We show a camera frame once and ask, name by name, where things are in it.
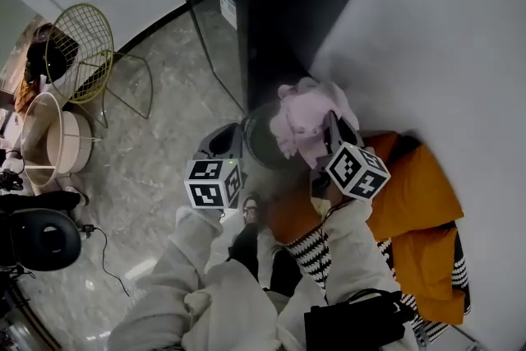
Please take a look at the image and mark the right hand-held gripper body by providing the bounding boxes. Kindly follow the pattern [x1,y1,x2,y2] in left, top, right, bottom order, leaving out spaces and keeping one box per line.
[310,141,391,203]

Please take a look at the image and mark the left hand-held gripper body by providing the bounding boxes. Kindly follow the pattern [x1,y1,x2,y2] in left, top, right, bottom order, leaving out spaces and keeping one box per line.
[182,154,249,211]

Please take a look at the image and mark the green laundry basket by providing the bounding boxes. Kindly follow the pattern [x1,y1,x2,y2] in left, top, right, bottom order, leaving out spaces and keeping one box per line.
[240,102,316,173]

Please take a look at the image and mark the pink clothes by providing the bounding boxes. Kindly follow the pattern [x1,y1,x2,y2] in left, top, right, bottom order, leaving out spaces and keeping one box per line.
[269,76,361,169]

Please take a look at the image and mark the person's left forearm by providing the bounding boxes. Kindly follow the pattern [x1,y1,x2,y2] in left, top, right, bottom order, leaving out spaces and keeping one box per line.
[108,206,225,351]

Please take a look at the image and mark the person's right forearm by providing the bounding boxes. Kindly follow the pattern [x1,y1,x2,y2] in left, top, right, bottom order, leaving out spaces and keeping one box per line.
[322,199,402,305]

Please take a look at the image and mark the person's left shoe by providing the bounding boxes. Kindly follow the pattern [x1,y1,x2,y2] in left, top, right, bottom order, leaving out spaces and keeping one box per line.
[242,192,265,225]

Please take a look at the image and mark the large orange cushion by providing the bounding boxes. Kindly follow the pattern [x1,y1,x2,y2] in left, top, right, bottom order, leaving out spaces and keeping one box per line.
[363,143,465,242]

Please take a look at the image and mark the person's left leg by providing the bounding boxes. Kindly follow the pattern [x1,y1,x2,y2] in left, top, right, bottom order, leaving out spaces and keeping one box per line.
[228,221,261,281]

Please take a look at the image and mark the person's leg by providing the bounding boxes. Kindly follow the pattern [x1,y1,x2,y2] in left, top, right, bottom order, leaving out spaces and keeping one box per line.
[228,221,261,281]
[269,248,303,299]

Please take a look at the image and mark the orange sofa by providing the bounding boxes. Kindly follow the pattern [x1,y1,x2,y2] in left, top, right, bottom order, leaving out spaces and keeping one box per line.
[265,130,472,347]

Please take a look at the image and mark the black white striped blanket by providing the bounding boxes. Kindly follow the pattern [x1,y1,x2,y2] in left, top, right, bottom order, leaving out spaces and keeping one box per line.
[287,228,472,349]

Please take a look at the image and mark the person's right leg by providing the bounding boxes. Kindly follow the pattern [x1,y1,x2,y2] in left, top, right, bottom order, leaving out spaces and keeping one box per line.
[269,248,303,299]

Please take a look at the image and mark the person's torso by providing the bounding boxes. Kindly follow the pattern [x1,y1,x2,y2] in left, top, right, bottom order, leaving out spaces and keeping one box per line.
[182,258,325,351]

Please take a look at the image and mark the round white side table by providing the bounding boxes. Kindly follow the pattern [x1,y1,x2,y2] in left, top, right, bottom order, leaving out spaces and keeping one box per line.
[20,91,103,188]

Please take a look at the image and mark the black cabinet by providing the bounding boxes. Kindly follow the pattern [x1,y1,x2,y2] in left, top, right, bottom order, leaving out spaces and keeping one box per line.
[164,0,377,116]

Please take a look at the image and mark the black bag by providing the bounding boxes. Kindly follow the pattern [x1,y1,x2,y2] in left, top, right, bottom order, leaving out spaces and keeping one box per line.
[303,289,417,351]

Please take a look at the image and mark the black round stool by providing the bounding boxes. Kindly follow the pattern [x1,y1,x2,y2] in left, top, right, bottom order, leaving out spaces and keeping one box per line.
[0,207,82,273]

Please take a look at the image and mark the black cable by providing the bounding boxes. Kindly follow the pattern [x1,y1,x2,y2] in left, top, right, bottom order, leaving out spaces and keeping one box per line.
[80,224,131,298]

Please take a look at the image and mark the yellow wire chair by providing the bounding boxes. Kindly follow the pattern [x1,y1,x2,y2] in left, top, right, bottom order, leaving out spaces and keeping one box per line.
[44,2,155,129]

